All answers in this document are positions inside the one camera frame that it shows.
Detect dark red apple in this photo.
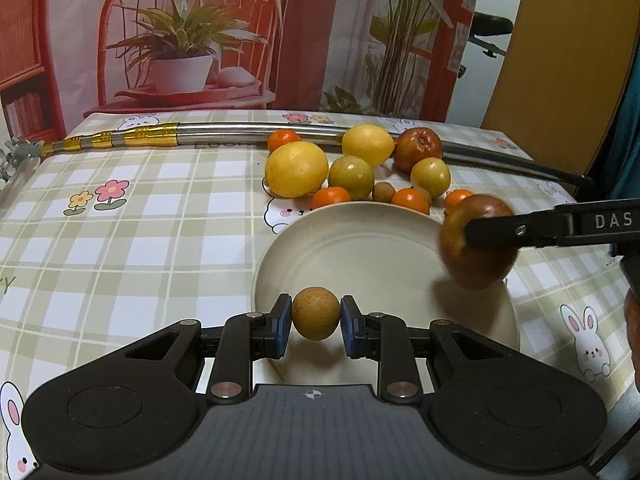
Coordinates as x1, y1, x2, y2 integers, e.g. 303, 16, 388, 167
438, 194, 518, 290

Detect brown longan fruit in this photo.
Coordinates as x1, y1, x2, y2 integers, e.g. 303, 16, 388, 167
292, 287, 341, 341

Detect small brown longan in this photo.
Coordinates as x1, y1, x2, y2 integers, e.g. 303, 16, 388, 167
372, 182, 396, 204

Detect large yellow lemon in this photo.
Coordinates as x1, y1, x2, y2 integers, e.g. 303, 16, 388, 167
264, 141, 329, 198

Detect small orange tangerine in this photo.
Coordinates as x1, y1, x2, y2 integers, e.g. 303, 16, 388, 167
267, 128, 300, 153

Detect beige round plate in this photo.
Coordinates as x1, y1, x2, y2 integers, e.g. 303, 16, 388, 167
252, 200, 522, 387

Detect checkered bunny tablecloth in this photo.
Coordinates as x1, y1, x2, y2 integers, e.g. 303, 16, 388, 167
0, 108, 640, 480

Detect green yellow round fruit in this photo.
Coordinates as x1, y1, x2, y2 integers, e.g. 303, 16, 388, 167
328, 155, 375, 200

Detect brown wooden board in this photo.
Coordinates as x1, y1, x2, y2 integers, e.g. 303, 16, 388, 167
483, 0, 639, 174

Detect black exercise bike seat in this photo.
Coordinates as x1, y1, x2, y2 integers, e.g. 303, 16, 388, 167
468, 12, 514, 58

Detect telescopic metal pole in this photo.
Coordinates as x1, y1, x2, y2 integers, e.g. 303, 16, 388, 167
1, 122, 590, 188

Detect printed room backdrop poster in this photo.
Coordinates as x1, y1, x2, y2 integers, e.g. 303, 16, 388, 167
1, 0, 476, 141

